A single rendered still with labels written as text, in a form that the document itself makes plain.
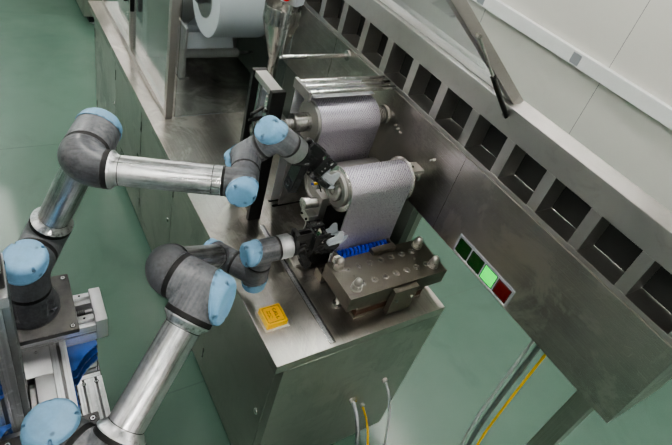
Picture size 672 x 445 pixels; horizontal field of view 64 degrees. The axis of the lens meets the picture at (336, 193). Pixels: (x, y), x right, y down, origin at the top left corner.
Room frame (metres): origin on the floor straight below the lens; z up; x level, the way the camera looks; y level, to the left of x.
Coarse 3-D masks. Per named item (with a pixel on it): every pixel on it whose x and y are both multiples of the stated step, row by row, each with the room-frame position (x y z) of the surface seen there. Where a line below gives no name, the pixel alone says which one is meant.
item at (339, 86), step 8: (296, 80) 1.57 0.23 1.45; (304, 80) 1.58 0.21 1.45; (312, 80) 1.60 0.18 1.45; (320, 80) 1.62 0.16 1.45; (328, 80) 1.64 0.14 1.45; (336, 80) 1.66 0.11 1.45; (344, 80) 1.68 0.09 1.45; (352, 80) 1.70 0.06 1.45; (360, 80) 1.73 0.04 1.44; (384, 80) 1.76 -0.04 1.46; (296, 88) 1.56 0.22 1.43; (304, 88) 1.53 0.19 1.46; (312, 88) 1.56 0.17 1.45; (320, 88) 1.60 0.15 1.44; (328, 88) 1.61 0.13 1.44; (336, 88) 1.63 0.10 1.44; (344, 88) 1.61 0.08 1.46; (352, 88) 1.63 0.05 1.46; (360, 88) 1.65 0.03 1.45; (368, 88) 1.67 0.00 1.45; (376, 88) 1.69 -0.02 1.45; (384, 88) 1.71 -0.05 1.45; (392, 88) 1.73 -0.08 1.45; (304, 96) 1.52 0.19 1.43; (320, 96) 1.54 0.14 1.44; (328, 96) 1.56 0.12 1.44; (336, 96) 1.58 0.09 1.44
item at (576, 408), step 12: (420, 216) 1.75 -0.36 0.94; (408, 240) 1.75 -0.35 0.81; (576, 396) 1.08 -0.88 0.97; (564, 408) 1.08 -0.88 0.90; (576, 408) 1.06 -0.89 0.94; (588, 408) 1.05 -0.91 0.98; (552, 420) 1.08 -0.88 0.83; (564, 420) 1.06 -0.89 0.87; (576, 420) 1.05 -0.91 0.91; (540, 432) 1.08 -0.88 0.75; (552, 432) 1.07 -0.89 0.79; (564, 432) 1.05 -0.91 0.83; (528, 444) 1.08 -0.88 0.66; (540, 444) 1.07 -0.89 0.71; (552, 444) 1.05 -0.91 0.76
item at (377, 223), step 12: (396, 204) 1.44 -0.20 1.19; (348, 216) 1.32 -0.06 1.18; (360, 216) 1.35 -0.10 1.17; (372, 216) 1.39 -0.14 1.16; (384, 216) 1.42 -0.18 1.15; (396, 216) 1.46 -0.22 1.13; (348, 228) 1.33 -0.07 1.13; (360, 228) 1.36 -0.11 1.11; (372, 228) 1.40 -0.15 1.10; (384, 228) 1.44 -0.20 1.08; (348, 240) 1.34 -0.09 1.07; (360, 240) 1.38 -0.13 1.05; (372, 240) 1.41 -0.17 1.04
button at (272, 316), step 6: (270, 306) 1.10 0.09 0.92; (276, 306) 1.11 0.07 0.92; (258, 312) 1.07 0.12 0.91; (264, 312) 1.07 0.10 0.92; (270, 312) 1.08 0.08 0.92; (276, 312) 1.08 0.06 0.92; (282, 312) 1.09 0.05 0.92; (264, 318) 1.05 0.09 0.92; (270, 318) 1.05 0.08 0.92; (276, 318) 1.06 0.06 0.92; (282, 318) 1.07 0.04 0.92; (264, 324) 1.04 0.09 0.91; (270, 324) 1.03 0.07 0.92; (276, 324) 1.04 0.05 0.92; (282, 324) 1.06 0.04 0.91
